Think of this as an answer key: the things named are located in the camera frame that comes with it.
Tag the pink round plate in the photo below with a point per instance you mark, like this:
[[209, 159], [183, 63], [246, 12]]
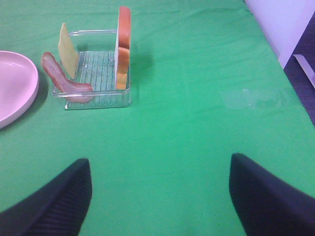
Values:
[[19, 84]]

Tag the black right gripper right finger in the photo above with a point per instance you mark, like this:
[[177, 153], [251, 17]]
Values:
[[265, 204]]

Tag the toy bread slice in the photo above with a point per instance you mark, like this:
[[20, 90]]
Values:
[[122, 48]]

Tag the yellow toy cheese slice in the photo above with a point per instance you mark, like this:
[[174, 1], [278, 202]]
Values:
[[68, 55]]

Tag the green tablecloth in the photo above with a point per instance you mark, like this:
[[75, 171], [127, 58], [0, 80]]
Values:
[[204, 84]]

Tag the wavy toy bacon strip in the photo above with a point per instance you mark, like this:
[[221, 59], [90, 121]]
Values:
[[59, 79]]

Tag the right clear plastic tray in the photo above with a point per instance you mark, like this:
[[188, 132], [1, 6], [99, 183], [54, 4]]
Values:
[[96, 66]]

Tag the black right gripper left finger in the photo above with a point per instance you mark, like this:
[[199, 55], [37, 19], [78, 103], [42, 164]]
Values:
[[58, 208]]

